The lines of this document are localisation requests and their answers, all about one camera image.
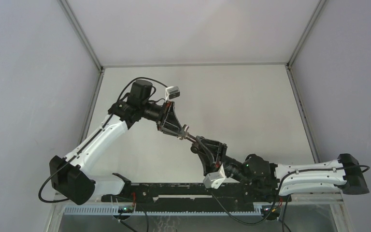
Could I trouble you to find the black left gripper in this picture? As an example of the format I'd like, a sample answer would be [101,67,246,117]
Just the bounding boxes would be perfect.
[140,101,186,139]

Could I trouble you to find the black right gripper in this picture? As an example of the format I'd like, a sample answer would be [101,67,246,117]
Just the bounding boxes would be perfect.
[193,136,252,186]

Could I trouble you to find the silver tee pipe fitting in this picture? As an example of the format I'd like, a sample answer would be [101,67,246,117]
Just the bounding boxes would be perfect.
[177,124,189,140]

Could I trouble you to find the dark metal faucet handle valve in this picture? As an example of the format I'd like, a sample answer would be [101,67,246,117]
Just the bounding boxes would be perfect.
[186,134,205,154]

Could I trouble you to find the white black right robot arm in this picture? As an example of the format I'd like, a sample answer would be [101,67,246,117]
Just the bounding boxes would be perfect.
[188,136,369,201]

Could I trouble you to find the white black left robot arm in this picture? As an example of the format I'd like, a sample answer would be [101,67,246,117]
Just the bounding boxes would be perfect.
[47,77,187,205]

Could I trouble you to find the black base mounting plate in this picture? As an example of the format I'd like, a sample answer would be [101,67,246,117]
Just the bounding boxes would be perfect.
[100,183,286,213]

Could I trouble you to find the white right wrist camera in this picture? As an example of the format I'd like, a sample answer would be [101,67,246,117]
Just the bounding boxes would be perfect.
[203,164,227,189]

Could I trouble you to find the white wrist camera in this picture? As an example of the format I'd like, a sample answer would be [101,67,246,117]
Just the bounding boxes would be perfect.
[203,164,227,189]
[165,86,180,101]

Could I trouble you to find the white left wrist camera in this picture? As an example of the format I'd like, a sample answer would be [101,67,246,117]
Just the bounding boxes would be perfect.
[165,86,180,101]

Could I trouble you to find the white slotted cable duct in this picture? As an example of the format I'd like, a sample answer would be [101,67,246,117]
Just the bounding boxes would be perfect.
[63,204,263,216]

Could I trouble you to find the aluminium frame rail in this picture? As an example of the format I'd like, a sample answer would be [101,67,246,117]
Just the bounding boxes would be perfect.
[65,68,104,155]

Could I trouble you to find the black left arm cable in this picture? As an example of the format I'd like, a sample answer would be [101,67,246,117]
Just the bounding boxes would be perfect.
[38,76,170,204]

